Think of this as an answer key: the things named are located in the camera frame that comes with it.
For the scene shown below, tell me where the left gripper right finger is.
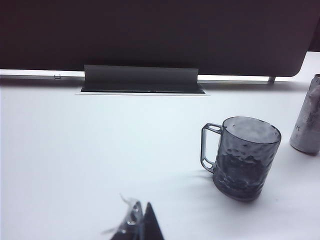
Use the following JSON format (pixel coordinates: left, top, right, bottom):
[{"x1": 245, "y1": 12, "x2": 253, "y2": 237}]
[{"x1": 143, "y1": 201, "x2": 166, "y2": 240}]

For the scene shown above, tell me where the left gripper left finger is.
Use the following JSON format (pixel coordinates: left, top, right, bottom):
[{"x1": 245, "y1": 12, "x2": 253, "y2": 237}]
[{"x1": 101, "y1": 192, "x2": 144, "y2": 240}]

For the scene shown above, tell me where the silver metal drink can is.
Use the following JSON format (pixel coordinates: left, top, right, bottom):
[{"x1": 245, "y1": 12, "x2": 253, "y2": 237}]
[{"x1": 289, "y1": 73, "x2": 320, "y2": 156}]

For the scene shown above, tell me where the dark transparent plastic mug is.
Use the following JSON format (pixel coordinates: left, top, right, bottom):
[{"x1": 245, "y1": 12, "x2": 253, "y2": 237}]
[{"x1": 200, "y1": 116, "x2": 282, "y2": 203}]

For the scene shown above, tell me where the grey desk partition panel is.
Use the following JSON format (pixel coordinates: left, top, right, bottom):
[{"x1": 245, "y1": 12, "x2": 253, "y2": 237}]
[{"x1": 0, "y1": 0, "x2": 311, "y2": 78}]

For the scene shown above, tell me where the white framed cable tray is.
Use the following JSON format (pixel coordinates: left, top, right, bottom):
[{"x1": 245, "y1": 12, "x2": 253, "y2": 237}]
[{"x1": 74, "y1": 83, "x2": 213, "y2": 96}]

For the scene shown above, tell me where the grey cable tray flap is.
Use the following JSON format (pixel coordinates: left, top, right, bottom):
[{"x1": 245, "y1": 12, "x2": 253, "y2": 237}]
[{"x1": 83, "y1": 64, "x2": 200, "y2": 87}]

